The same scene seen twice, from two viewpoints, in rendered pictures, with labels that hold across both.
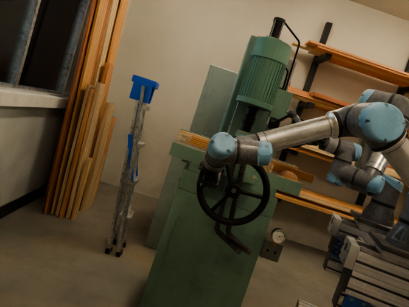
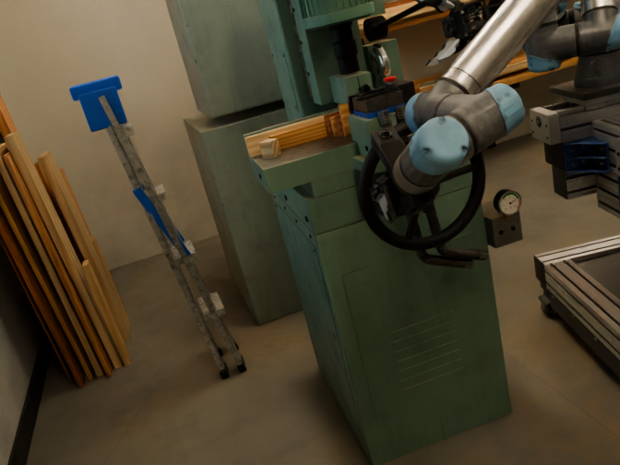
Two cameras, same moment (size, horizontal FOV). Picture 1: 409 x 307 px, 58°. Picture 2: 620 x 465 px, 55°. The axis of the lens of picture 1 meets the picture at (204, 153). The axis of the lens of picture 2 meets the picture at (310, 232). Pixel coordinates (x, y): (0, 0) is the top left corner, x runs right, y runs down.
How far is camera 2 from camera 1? 46 cm
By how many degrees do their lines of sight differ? 17
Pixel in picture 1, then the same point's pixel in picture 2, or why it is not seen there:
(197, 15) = not seen: outside the picture
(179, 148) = (280, 174)
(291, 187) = not seen: hidden behind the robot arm
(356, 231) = (587, 114)
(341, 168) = (549, 39)
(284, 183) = not seen: hidden behind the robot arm
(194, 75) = (125, 15)
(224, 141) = (445, 135)
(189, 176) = (323, 205)
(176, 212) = (337, 272)
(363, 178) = (596, 35)
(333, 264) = (576, 184)
